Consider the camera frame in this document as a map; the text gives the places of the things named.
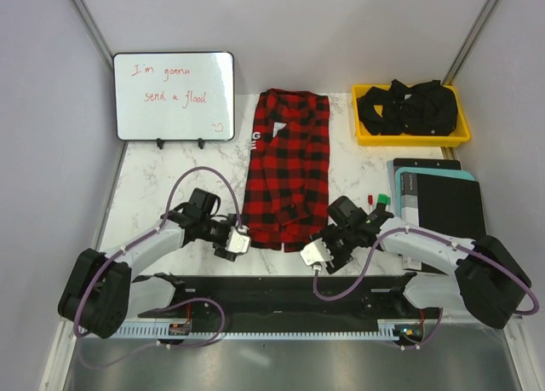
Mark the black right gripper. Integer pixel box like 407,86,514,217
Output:
307,222,357,274

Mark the red black plaid shirt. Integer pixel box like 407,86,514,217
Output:
243,89,330,252

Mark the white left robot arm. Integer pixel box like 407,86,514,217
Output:
57,188,250,339

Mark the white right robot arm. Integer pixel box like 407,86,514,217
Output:
301,196,540,329

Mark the black folder stack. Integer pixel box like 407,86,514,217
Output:
387,158,486,239

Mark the green cap marker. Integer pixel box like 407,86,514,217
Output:
377,193,391,206

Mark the teal notebook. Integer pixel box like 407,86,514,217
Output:
389,167,475,196

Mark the white dry erase board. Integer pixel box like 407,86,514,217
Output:
113,51,235,141

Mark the black shirt in bin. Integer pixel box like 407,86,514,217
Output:
356,79,458,136

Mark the yellow plastic bin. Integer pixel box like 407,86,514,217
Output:
352,83,471,147

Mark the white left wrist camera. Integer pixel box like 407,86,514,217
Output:
226,225,251,255

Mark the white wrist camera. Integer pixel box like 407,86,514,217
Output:
226,225,251,255
300,239,333,272

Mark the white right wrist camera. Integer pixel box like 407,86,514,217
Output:
300,239,333,272

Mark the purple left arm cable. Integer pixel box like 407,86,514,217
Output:
72,165,250,370

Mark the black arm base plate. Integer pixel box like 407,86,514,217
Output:
143,274,439,333

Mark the white slotted cable duct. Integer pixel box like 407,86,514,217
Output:
114,320,273,340

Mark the aluminium frame rail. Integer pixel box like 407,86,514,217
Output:
59,286,525,336

